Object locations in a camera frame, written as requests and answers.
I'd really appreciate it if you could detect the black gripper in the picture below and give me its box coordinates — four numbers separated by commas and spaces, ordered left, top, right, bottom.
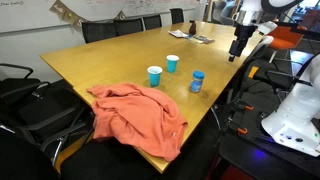
228, 25, 257, 62

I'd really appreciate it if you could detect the blue bottle lid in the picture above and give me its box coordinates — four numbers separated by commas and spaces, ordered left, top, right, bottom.
193, 70, 205, 79

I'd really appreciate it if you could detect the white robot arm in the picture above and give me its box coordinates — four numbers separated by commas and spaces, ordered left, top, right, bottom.
229, 0, 303, 62

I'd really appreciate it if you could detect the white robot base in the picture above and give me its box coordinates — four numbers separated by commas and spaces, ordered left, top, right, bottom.
261, 54, 320, 157

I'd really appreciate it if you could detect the brown bottle on table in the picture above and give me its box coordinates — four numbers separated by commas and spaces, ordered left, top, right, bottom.
189, 20, 196, 35

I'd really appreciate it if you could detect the orange armchair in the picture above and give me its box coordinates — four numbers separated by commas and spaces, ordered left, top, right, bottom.
269, 25, 303, 62

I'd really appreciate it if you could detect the far blue paper cup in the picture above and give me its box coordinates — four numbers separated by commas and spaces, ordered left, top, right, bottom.
167, 55, 179, 73

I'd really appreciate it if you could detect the blue paper cup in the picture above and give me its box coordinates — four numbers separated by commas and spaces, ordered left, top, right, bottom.
167, 55, 179, 73
147, 66, 163, 87

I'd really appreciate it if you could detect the black chair table end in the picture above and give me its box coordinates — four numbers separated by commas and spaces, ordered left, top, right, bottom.
170, 8, 184, 24

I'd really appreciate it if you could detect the near blue paper cup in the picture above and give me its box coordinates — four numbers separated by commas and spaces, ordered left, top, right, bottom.
147, 66, 163, 87

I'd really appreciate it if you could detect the black chair far right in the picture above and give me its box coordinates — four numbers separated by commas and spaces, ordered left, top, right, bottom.
143, 15, 162, 30

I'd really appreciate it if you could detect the black robot cart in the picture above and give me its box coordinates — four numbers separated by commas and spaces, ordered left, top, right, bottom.
213, 102, 320, 180

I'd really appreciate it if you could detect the black chair far middle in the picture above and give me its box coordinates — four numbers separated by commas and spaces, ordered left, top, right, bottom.
114, 18, 143, 36

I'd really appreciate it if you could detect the orange cloth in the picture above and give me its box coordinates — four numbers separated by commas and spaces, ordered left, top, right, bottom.
88, 83, 187, 161

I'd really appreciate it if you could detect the black chair far left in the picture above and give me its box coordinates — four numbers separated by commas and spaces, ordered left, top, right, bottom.
82, 22, 117, 43

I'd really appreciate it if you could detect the black office chair near left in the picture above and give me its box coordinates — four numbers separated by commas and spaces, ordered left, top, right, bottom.
0, 63, 89, 165

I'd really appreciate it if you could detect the black chair foreground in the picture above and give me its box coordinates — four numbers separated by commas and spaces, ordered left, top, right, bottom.
0, 130, 60, 180

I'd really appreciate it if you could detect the paper banner on wall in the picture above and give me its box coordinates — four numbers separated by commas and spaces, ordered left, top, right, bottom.
49, 0, 127, 27

